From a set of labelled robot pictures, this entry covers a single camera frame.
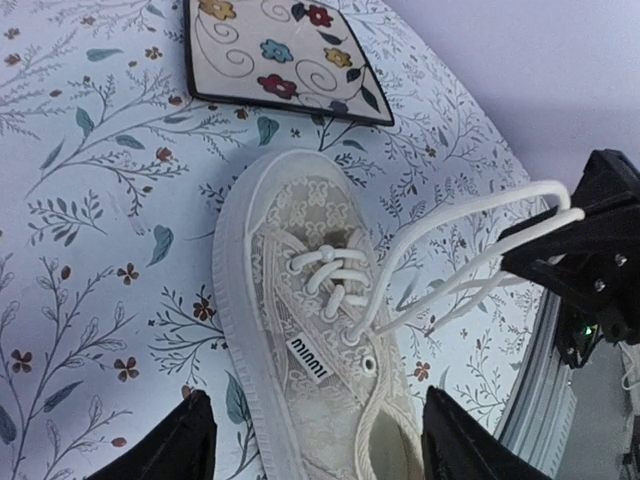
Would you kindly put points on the square floral ceramic plate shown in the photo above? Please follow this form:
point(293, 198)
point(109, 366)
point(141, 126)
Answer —
point(298, 56)

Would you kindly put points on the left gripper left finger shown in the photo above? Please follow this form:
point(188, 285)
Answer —
point(181, 446)

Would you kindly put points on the floral patterned table mat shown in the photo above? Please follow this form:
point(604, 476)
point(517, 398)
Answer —
point(112, 179)

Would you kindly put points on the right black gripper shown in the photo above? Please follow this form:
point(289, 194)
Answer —
point(598, 277)

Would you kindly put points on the aluminium front rail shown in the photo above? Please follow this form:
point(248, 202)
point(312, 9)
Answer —
point(574, 423)

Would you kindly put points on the white shoelace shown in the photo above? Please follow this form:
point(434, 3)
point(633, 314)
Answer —
point(472, 268)

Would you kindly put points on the cream lace sneaker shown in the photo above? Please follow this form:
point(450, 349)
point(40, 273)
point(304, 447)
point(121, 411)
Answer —
point(296, 288)

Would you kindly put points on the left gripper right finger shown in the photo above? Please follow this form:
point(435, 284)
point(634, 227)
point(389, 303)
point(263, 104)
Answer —
point(457, 447)

